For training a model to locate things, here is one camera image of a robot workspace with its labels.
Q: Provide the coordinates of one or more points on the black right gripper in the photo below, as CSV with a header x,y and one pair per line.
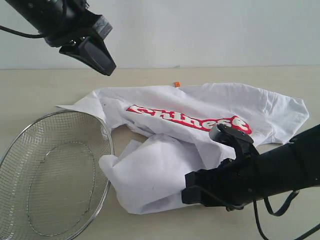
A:
x,y
233,184

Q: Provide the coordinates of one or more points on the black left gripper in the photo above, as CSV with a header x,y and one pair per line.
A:
x,y
81,37

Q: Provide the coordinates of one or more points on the white t-shirt red logo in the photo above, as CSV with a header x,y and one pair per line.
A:
x,y
149,177

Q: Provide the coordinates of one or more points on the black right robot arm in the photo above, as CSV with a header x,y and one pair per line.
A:
x,y
294,165

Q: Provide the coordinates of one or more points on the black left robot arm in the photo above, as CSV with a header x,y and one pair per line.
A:
x,y
47,16

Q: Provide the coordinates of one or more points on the small orange tag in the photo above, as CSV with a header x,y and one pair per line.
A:
x,y
176,84

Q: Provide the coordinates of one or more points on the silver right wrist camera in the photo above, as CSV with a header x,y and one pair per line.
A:
x,y
240,141

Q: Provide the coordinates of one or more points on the oval wire mesh basket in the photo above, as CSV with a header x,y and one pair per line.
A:
x,y
51,184

